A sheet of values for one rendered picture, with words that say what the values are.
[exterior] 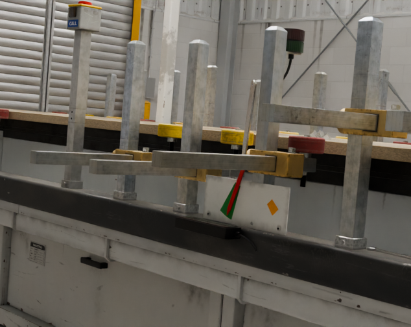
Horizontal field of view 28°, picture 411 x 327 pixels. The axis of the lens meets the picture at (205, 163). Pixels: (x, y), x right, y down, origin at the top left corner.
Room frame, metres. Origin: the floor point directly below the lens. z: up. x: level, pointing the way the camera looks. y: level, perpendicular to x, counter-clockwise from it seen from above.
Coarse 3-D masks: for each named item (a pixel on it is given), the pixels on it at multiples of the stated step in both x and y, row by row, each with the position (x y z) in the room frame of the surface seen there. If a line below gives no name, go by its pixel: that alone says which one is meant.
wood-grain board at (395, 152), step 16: (16, 112) 2.90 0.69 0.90; (32, 112) 3.23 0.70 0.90; (48, 112) 4.11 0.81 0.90; (112, 128) 2.46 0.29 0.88; (144, 128) 2.34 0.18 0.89; (208, 128) 2.45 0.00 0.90; (224, 128) 2.94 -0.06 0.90; (336, 144) 1.81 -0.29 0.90; (384, 144) 2.12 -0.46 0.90; (400, 144) 2.47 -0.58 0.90; (400, 160) 1.69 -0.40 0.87
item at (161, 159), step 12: (156, 156) 1.51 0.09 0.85; (168, 156) 1.51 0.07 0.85; (180, 156) 1.53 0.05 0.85; (192, 156) 1.55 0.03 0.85; (204, 156) 1.57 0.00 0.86; (216, 156) 1.59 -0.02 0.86; (228, 156) 1.61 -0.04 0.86; (240, 156) 1.64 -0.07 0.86; (252, 156) 1.66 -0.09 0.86; (264, 156) 1.68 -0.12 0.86; (192, 168) 1.55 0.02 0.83; (204, 168) 1.57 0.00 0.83; (216, 168) 1.59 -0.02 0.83; (228, 168) 1.62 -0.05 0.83; (240, 168) 1.64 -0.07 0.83; (252, 168) 1.66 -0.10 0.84; (264, 168) 1.69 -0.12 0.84; (312, 168) 1.78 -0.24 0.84
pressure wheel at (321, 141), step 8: (296, 136) 1.76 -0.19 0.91; (304, 136) 1.79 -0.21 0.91; (288, 144) 1.78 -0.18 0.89; (296, 144) 1.76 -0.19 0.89; (304, 144) 1.75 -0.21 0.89; (312, 144) 1.75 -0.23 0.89; (320, 144) 1.76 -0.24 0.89; (304, 152) 1.75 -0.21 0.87; (312, 152) 1.75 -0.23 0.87; (320, 152) 1.76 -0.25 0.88; (304, 176) 1.78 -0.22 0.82; (304, 184) 1.78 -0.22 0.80
